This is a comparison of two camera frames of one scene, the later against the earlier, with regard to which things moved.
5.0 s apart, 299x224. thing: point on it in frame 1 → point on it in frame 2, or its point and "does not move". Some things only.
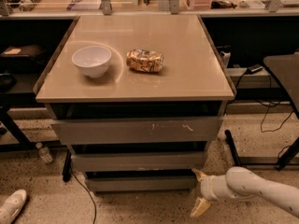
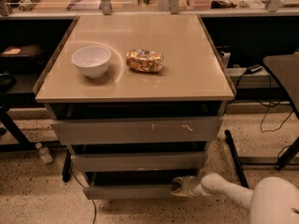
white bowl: (93, 61) does not move
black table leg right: (233, 147) does not move
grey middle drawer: (96, 161) does not move
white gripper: (206, 188) → (187, 185)
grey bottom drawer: (142, 184) → (130, 192)
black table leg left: (66, 175) does not move
